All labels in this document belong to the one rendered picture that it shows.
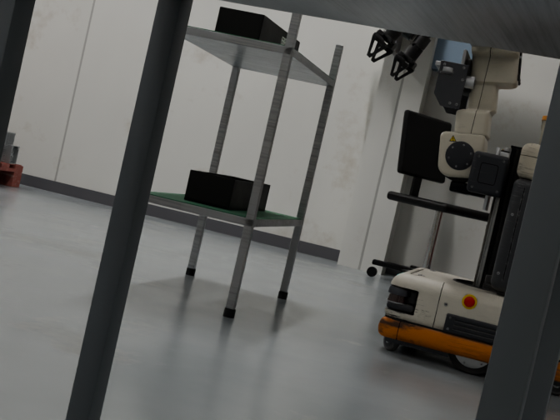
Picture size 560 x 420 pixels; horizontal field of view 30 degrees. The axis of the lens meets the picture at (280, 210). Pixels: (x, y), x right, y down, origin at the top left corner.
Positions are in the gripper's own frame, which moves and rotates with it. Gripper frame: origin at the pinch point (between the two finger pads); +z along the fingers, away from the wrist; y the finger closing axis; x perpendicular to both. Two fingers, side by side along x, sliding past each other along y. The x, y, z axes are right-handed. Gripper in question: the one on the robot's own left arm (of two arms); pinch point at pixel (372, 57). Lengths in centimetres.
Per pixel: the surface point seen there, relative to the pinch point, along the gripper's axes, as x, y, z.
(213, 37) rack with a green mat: -41, 25, 30
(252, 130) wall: -116, -340, 75
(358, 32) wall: -103, -339, -24
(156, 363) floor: 38, 121, 97
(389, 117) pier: -43, -316, 7
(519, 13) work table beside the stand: 71, 245, -2
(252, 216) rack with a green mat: 9, 22, 68
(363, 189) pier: -25, -318, 54
